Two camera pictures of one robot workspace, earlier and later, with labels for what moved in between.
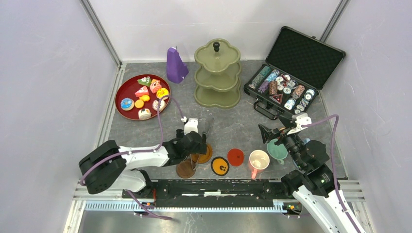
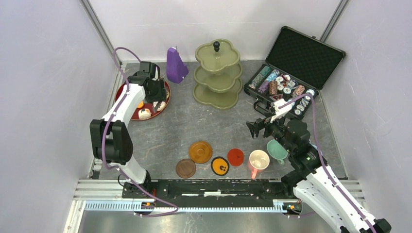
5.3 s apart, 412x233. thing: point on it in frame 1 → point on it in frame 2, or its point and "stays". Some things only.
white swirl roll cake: x=144 y=113 stays
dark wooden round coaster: x=185 y=169 stays
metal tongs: x=194 y=168 → x=156 y=78
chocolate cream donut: x=155 y=104 stays
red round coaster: x=235 y=157 stays
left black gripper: x=201 y=148 → x=161 y=95
